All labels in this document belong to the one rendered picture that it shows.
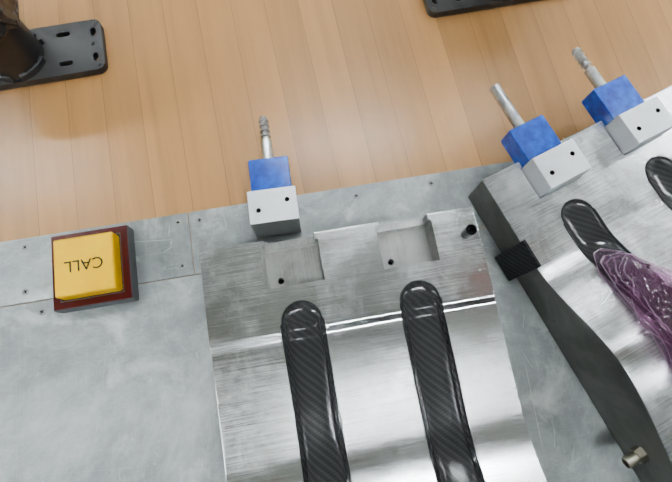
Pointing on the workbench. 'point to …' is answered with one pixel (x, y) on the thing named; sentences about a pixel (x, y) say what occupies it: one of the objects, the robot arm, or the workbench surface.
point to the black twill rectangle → (517, 260)
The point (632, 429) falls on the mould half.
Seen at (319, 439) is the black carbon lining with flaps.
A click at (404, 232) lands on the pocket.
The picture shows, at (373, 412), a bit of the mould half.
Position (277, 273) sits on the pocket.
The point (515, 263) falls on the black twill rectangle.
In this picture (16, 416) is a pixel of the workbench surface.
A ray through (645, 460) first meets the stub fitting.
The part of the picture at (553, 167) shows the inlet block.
